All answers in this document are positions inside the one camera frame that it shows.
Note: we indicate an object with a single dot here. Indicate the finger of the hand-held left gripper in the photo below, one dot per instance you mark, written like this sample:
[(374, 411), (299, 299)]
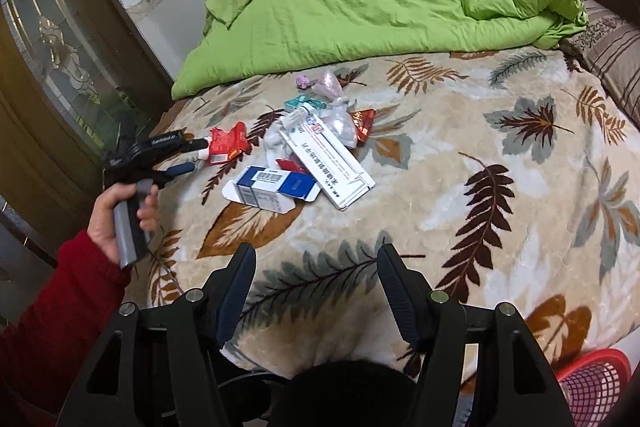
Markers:
[(182, 168), (197, 144)]

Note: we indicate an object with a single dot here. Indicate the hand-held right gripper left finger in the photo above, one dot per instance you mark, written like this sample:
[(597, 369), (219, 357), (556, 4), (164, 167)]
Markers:
[(237, 297)]

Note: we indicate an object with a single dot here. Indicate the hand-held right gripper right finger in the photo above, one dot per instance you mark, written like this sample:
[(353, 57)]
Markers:
[(400, 302)]

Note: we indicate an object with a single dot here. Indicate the red and white wrapper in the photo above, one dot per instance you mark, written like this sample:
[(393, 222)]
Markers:
[(227, 144)]

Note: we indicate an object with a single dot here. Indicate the red foil wrapper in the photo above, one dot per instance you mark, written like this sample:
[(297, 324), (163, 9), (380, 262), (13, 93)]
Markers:
[(364, 122)]

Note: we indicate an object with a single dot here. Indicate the person's left forearm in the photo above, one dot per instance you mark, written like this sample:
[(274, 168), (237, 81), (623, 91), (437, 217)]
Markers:
[(50, 307)]

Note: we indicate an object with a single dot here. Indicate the person's left hand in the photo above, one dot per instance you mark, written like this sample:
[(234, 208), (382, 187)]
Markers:
[(102, 222)]

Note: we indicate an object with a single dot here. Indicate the leaf-print blanket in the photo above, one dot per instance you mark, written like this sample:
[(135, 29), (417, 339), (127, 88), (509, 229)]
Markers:
[(450, 227)]

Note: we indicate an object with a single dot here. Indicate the blue and white box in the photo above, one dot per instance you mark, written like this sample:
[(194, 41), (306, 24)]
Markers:
[(280, 184)]

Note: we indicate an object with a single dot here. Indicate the small red paper scrap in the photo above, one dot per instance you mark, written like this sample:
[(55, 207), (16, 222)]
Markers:
[(289, 165)]

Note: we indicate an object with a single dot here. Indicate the white plastic bottle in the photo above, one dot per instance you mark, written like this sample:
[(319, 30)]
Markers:
[(305, 111)]

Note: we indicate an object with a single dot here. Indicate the pink crumpled paper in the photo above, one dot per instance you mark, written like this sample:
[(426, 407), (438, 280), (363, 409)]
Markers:
[(303, 82)]

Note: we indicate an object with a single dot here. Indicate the wooden glass cabinet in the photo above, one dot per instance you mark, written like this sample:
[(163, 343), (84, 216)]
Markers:
[(50, 57)]

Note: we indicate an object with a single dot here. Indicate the long white carton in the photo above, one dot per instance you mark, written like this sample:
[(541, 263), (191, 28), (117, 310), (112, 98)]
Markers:
[(330, 162)]

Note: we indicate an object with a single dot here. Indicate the pinkish clear plastic bag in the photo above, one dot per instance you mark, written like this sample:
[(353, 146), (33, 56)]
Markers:
[(330, 83)]

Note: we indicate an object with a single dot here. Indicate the clear plastic wrapper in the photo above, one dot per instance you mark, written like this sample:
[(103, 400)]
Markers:
[(344, 124)]

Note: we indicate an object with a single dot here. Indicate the red plastic basket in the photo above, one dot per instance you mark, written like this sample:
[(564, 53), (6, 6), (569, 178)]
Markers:
[(595, 387)]

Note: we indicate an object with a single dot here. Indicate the striped brown pillow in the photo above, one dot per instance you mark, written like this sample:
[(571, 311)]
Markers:
[(615, 52)]

